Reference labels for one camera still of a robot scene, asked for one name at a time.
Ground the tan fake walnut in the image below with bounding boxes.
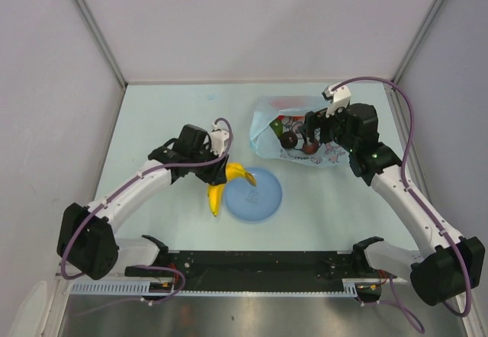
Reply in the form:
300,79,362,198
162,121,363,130
279,131,298,149

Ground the blue plastic plate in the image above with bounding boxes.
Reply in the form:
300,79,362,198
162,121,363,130
223,167,283,223

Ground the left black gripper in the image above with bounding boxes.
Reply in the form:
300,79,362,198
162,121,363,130
189,143,229,186

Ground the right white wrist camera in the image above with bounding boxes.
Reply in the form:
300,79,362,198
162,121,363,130
323,84,351,117

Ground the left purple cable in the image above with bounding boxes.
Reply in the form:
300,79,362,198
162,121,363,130
59,117,234,315

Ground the aluminium front rail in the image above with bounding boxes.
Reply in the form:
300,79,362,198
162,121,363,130
53,249,467,284

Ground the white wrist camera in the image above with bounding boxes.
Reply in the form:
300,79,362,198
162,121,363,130
210,124,231,156
323,84,351,117

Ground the white slotted cable duct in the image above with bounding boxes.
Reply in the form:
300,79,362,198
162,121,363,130
69,279,361,298

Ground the light blue printed plastic bag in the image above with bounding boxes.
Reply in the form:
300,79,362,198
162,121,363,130
249,96,348,168

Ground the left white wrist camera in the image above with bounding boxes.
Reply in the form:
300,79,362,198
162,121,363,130
210,124,231,156

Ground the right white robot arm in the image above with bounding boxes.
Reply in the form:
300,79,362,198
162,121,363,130
299,104,485,306

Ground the aluminium right side rail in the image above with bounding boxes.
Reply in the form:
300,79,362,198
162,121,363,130
384,81,445,252

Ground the green yellow fake citrus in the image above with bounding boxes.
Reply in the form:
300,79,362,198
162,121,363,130
269,120,284,137

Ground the yellow fake banana bunch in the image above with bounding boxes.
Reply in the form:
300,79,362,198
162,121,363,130
207,162,257,217

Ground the aluminium corner post right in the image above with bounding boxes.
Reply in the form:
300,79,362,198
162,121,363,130
389,0,462,86

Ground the aluminium corner post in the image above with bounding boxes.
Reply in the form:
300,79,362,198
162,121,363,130
389,0,462,86
56,0,127,86

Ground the brown round fake fruit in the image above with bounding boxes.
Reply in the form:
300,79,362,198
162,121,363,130
302,140,320,155

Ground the red fake fruit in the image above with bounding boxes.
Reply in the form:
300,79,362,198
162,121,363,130
277,115,304,122

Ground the aluminium corner post left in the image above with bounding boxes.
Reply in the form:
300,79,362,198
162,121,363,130
56,0,127,86

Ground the aluminium rail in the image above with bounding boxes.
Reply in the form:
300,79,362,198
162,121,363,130
53,249,467,284
384,81,445,252

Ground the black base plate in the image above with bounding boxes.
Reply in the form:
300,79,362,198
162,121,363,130
124,250,398,302

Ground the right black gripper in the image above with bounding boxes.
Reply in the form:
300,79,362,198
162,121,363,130
297,101,357,152

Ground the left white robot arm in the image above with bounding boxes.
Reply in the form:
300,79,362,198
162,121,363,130
56,119,233,280

